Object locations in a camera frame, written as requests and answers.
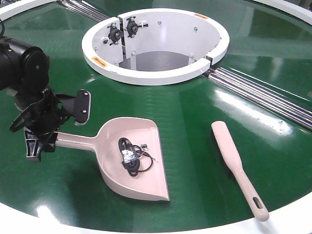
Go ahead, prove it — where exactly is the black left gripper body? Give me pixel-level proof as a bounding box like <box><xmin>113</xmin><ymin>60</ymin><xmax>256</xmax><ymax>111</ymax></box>
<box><xmin>9</xmin><ymin>86</ymin><xmax>75</xmax><ymax>137</ymax></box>

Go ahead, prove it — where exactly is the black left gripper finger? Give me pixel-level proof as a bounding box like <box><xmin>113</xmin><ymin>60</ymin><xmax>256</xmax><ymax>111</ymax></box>
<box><xmin>24</xmin><ymin>129</ymin><xmax>57</xmax><ymax>162</ymax></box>

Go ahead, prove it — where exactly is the black cable bundle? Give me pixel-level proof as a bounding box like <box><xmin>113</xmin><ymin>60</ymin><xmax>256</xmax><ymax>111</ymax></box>
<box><xmin>117</xmin><ymin>137</ymin><xmax>158</xmax><ymax>177</ymax></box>

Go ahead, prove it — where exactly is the beige plastic dustpan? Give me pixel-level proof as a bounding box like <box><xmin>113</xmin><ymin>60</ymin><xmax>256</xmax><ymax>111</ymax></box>
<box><xmin>56</xmin><ymin>117</ymin><xmax>170</xmax><ymax>201</ymax></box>

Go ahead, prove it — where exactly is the beige hand broom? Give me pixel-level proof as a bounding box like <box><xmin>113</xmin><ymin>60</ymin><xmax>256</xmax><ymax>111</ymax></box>
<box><xmin>211</xmin><ymin>121</ymin><xmax>270</xmax><ymax>222</ymax></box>

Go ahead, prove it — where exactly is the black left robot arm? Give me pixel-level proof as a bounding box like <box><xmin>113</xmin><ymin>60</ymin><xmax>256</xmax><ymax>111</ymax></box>
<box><xmin>0</xmin><ymin>37</ymin><xmax>72</xmax><ymax>162</ymax></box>

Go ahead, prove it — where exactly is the white outer conveyor rim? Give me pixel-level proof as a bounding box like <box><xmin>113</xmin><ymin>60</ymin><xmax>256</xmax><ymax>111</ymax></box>
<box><xmin>0</xmin><ymin>0</ymin><xmax>312</xmax><ymax>234</ymax></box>

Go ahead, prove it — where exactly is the orange warning label front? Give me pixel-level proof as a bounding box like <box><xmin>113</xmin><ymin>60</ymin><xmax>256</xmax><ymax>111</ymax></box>
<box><xmin>92</xmin><ymin>57</ymin><xmax>107</xmax><ymax>67</ymax></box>

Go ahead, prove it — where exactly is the chrome rollers top left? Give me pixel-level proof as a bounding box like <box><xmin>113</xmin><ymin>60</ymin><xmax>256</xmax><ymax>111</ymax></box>
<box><xmin>57</xmin><ymin>0</ymin><xmax>111</xmax><ymax>22</ymax></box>

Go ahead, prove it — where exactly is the left black bearing mount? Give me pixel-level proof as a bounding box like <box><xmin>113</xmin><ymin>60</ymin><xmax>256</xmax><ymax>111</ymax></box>
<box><xmin>108</xmin><ymin>23</ymin><xmax>121</xmax><ymax>46</ymax></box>

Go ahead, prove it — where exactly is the black bearing mount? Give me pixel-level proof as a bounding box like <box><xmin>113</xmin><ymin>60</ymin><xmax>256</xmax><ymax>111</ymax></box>
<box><xmin>126</xmin><ymin>16</ymin><xmax>149</xmax><ymax>38</ymax></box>
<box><xmin>108</xmin><ymin>23</ymin><xmax>121</xmax><ymax>46</ymax></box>

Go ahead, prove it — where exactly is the right black bearing mount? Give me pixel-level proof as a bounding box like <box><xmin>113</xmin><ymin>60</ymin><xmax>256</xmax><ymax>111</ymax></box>
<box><xmin>126</xmin><ymin>16</ymin><xmax>149</xmax><ymax>38</ymax></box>

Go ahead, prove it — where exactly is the white central ring housing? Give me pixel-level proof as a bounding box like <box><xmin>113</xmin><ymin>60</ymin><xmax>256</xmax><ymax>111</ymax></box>
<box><xmin>81</xmin><ymin>8</ymin><xmax>230</xmax><ymax>86</ymax></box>

